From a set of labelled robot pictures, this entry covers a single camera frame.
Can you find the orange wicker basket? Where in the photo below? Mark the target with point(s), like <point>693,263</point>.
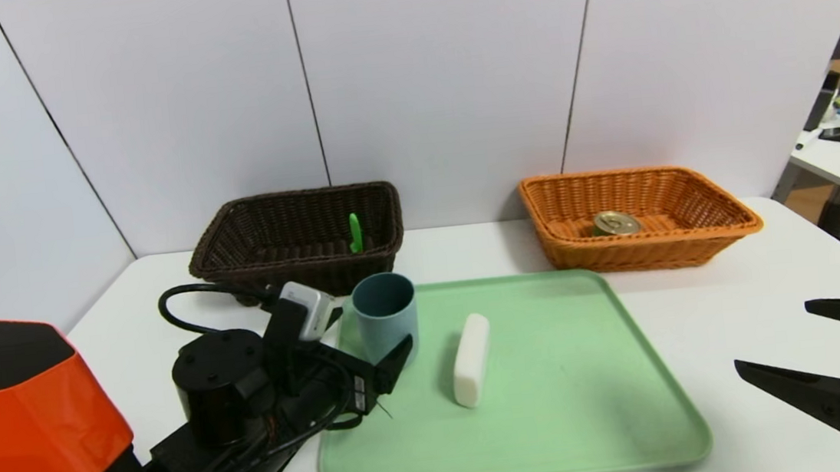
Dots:
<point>622,255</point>

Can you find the gold lid food can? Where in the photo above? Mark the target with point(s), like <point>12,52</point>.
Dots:
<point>617,222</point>

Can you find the light green plastic tray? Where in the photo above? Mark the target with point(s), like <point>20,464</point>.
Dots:
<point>561,423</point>

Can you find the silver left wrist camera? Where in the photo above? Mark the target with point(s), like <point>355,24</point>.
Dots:
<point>311,308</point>

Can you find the dark brown wicker basket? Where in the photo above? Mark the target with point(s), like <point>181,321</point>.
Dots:
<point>274,242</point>

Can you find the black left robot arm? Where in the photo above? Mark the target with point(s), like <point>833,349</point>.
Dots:
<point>22,428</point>

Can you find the black upright stand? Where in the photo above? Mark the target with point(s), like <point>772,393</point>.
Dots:
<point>820,105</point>

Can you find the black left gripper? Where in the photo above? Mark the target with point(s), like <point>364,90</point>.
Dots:
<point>364,395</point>

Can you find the thin black zip tie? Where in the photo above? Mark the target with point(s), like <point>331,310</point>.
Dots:
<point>384,409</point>

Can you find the blue plastic cup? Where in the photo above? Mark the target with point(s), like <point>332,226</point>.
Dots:
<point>388,324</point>

